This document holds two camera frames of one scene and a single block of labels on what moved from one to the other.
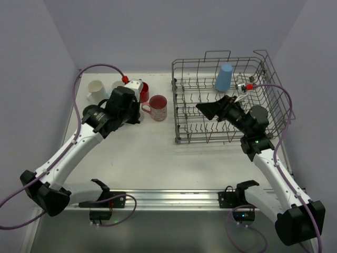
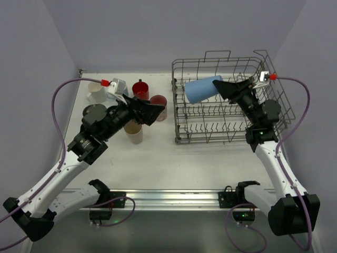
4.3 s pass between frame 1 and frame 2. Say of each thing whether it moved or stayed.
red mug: stayed
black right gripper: moved
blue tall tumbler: moved
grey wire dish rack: stayed
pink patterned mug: stayed
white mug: stayed
